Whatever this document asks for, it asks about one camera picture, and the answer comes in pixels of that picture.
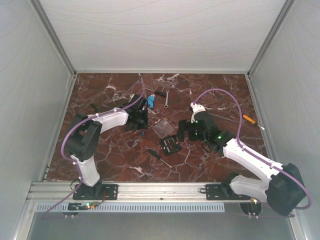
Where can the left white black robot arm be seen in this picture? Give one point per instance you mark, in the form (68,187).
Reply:
(84,133)

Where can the small black screwdriver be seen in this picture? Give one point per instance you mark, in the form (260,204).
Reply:
(154,154)

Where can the grey slotted cable duct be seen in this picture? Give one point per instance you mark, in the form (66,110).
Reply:
(112,207)

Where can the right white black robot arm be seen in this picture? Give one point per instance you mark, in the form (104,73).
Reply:
(280,186)

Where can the black yellow screwdriver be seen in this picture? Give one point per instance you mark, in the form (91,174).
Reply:
(96,110)

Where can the black handled screwdriver top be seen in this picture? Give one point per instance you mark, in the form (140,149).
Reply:
(156,92)

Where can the orange handled screwdriver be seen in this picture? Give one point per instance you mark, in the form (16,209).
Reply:
(252,121)

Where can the black fuse box base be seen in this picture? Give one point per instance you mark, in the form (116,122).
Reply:
(170,145)

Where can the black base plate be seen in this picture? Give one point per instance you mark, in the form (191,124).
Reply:
(223,192)
(110,191)

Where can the aluminium mounting rail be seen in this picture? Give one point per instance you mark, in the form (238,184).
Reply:
(54,191)

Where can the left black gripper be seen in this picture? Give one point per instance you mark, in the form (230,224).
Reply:
(144,124)

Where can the silver combination wrench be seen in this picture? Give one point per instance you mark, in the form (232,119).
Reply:
(166,105)

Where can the blue plastic fitting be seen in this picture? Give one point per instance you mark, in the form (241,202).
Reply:
(150,101)

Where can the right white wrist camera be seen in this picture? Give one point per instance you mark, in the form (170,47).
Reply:
(196,108)

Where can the clear plastic fuse box cover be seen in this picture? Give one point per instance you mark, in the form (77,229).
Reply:
(163,128)

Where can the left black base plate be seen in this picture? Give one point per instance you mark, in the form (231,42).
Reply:
(110,191)

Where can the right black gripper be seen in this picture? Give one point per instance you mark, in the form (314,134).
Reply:
(185,125)

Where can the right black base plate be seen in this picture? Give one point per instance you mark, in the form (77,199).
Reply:
(223,192)

